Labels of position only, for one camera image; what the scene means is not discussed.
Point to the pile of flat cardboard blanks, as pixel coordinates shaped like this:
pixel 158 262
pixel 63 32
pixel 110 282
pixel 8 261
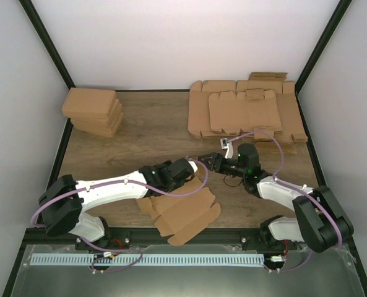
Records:
pixel 264 103

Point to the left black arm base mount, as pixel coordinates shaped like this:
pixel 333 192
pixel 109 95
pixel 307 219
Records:
pixel 118 238

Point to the light blue slotted cable duct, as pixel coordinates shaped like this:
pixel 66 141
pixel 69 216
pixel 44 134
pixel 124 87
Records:
pixel 165 260

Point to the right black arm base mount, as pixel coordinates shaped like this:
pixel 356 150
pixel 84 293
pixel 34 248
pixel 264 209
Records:
pixel 257 239

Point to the right black corner frame post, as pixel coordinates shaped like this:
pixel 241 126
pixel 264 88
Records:
pixel 327 33

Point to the top folded cardboard box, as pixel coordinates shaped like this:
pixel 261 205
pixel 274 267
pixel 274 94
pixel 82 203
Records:
pixel 88 103

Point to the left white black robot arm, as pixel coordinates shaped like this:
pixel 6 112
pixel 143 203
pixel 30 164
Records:
pixel 67 200

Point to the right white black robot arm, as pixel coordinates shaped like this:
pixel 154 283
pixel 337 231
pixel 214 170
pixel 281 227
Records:
pixel 320 221

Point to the black aluminium frame rail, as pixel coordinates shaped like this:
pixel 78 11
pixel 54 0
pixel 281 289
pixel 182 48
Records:
pixel 144 237

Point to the left black corner frame post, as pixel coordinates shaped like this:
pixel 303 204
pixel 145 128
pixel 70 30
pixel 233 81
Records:
pixel 45 38

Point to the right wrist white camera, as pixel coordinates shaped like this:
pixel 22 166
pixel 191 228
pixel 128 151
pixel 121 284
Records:
pixel 227 146

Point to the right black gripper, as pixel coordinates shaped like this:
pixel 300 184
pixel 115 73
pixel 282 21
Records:
pixel 211 166

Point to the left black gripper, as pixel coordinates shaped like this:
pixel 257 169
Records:
pixel 182 183

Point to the bottom folded cardboard box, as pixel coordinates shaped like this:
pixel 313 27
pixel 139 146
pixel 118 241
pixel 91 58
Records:
pixel 102 132

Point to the brown cardboard box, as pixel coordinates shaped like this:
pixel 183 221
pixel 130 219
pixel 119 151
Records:
pixel 180 219

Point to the folded cardboard box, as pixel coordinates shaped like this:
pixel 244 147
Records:
pixel 109 124
pixel 114 102
pixel 115 111
pixel 102 132
pixel 88 103

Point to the black corner frame post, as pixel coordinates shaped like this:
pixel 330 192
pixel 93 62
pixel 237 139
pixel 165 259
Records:
pixel 327 33
pixel 45 38

